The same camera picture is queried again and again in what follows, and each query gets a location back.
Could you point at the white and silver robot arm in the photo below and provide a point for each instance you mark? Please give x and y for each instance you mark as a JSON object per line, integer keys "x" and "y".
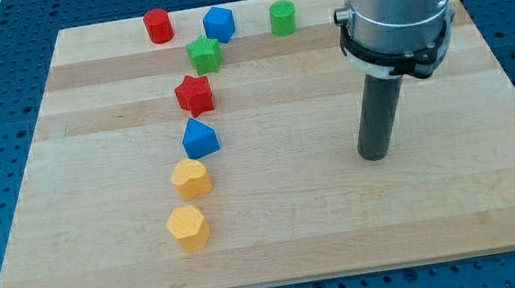
{"x": 390, "y": 38}

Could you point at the red star block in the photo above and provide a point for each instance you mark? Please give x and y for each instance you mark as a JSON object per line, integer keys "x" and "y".
{"x": 194, "y": 94}

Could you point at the green star block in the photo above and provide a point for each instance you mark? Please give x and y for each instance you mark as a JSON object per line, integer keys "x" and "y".
{"x": 205, "y": 55}

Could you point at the blue triangle block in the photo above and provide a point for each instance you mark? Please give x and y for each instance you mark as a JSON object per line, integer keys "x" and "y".
{"x": 199, "y": 139}

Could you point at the yellow heart block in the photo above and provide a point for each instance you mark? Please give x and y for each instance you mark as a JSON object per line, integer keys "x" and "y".
{"x": 191, "y": 179}

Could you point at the light wooden board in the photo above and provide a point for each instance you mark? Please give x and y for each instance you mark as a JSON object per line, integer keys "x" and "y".
{"x": 292, "y": 201}

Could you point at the yellow hexagon block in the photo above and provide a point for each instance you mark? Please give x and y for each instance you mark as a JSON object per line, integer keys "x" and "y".
{"x": 189, "y": 228}

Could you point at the blue cube block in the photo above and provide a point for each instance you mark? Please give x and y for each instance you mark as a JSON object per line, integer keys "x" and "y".
{"x": 219, "y": 24}

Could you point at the green cylinder block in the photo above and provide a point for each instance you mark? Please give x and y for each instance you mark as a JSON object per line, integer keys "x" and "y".
{"x": 282, "y": 17}

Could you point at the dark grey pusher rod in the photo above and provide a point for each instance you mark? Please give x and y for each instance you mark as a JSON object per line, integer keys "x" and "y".
{"x": 379, "y": 104}

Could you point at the red cylinder block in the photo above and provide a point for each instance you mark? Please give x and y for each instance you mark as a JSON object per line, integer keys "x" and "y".
{"x": 158, "y": 25}

